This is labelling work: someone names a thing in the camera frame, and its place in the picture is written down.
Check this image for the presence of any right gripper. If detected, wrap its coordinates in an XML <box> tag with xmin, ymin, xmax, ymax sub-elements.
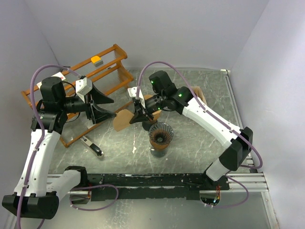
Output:
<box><xmin>129</xmin><ymin>92</ymin><xmax>166</xmax><ymax>124</ymax></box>

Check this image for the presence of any aluminium frame rail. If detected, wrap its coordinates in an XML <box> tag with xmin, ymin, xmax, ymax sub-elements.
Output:
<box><xmin>47</xmin><ymin>173</ymin><xmax>269</xmax><ymax>192</ymax></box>

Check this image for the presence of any orange coffee filter box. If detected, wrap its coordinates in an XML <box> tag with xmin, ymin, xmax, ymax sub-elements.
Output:
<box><xmin>191</xmin><ymin>86</ymin><xmax>207</xmax><ymax>105</ymax></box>

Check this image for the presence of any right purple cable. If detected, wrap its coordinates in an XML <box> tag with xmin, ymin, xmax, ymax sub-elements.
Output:
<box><xmin>135</xmin><ymin>61</ymin><xmax>264</xmax><ymax>208</ymax></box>

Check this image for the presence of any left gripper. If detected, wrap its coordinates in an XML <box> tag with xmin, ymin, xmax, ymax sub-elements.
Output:
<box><xmin>59</xmin><ymin>82</ymin><xmax>116</xmax><ymax>124</ymax></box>

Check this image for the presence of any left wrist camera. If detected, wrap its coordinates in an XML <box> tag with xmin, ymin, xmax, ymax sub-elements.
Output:
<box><xmin>75</xmin><ymin>76</ymin><xmax>92</xmax><ymax>103</ymax></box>

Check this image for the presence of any orange wooden rack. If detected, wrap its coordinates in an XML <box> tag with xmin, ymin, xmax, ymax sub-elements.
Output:
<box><xmin>21</xmin><ymin>44</ymin><xmax>134</xmax><ymax>148</ymax></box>

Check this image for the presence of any white flat box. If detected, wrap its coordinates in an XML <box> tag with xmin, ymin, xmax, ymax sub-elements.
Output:
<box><xmin>36</xmin><ymin>72</ymin><xmax>66</xmax><ymax>92</ymax></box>

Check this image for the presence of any dark glass carafe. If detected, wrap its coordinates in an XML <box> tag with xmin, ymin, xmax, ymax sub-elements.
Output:
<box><xmin>142</xmin><ymin>120</ymin><xmax>158</xmax><ymax>131</ymax></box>

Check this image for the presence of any clear glass ribbed dripper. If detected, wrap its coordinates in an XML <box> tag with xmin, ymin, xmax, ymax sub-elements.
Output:
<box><xmin>149</xmin><ymin>122</ymin><xmax>174</xmax><ymax>145</ymax></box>

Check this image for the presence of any brown paper coffee filter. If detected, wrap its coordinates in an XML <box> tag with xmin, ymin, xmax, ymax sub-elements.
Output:
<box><xmin>143</xmin><ymin>94</ymin><xmax>153</xmax><ymax>103</ymax></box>

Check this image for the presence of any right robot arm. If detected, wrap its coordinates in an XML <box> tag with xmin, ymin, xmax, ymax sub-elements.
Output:
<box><xmin>128</xmin><ymin>71</ymin><xmax>253</xmax><ymax>190</ymax></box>

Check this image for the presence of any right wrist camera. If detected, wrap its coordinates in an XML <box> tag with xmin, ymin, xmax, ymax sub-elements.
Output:
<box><xmin>127</xmin><ymin>86</ymin><xmax>146</xmax><ymax>108</ymax></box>

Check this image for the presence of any purple cable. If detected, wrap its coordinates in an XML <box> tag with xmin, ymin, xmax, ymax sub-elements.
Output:
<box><xmin>135</xmin><ymin>61</ymin><xmax>264</xmax><ymax>208</ymax></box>
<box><xmin>15</xmin><ymin>63</ymin><xmax>120</xmax><ymax>229</ymax></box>

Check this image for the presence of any silver black coffee scoop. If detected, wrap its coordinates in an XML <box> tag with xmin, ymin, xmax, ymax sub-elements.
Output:
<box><xmin>80</xmin><ymin>136</ymin><xmax>104</xmax><ymax>158</ymax></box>

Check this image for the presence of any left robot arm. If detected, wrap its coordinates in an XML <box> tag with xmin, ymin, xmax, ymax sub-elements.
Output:
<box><xmin>2</xmin><ymin>76</ymin><xmax>116</xmax><ymax>219</ymax></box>

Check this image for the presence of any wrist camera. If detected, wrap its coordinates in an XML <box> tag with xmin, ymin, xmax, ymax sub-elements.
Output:
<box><xmin>127</xmin><ymin>86</ymin><xmax>146</xmax><ymax>108</ymax></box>
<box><xmin>75</xmin><ymin>76</ymin><xmax>92</xmax><ymax>103</ymax></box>

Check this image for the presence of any orange grey small box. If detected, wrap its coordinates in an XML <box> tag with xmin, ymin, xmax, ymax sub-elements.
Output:
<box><xmin>91</xmin><ymin>55</ymin><xmax>103</xmax><ymax>67</ymax></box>

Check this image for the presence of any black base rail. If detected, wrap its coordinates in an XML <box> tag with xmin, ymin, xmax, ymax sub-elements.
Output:
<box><xmin>59</xmin><ymin>173</ymin><xmax>231</xmax><ymax>202</ymax></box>

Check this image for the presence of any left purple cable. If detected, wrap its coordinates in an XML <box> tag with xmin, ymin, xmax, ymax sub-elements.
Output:
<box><xmin>15</xmin><ymin>63</ymin><xmax>120</xmax><ymax>229</ymax></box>

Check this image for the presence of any grey glass carafe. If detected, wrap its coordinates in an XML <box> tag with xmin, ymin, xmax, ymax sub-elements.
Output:
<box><xmin>150</xmin><ymin>147</ymin><xmax>167</xmax><ymax>158</ymax></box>

